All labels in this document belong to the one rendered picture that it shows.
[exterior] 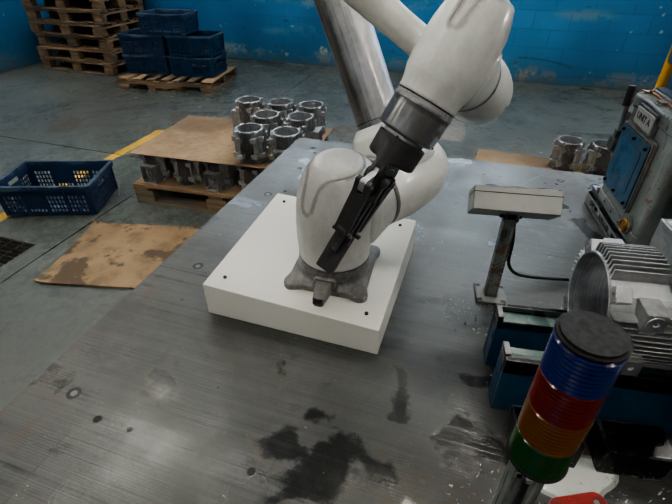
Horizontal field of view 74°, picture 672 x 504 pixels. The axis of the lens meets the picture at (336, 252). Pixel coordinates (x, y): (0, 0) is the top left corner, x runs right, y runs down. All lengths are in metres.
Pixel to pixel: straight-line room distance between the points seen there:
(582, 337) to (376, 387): 0.52
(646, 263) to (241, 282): 0.73
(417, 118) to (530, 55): 5.77
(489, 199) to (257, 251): 0.53
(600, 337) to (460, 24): 0.40
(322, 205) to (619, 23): 5.79
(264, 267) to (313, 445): 0.41
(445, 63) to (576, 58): 5.82
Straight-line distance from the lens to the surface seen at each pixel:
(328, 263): 0.71
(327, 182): 0.81
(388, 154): 0.64
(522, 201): 0.96
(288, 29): 6.93
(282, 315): 0.95
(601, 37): 6.42
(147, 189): 3.27
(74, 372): 1.03
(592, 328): 0.44
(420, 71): 0.63
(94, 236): 3.06
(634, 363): 0.80
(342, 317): 0.90
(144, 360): 0.99
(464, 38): 0.63
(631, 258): 0.78
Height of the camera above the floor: 1.49
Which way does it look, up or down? 35 degrees down
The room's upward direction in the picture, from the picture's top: straight up
